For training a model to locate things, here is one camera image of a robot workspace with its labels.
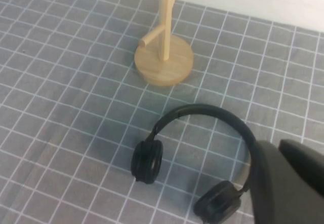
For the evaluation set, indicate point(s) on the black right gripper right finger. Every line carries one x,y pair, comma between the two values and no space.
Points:
306,155

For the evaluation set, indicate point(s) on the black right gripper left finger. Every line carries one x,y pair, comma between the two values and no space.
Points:
286,191

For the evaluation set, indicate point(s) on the grey white-checked tablecloth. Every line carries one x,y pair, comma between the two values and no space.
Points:
63,107

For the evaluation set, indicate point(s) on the black over-ear headphones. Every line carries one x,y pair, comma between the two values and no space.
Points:
202,108

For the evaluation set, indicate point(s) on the wooden headphone stand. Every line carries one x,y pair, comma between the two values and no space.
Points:
164,69

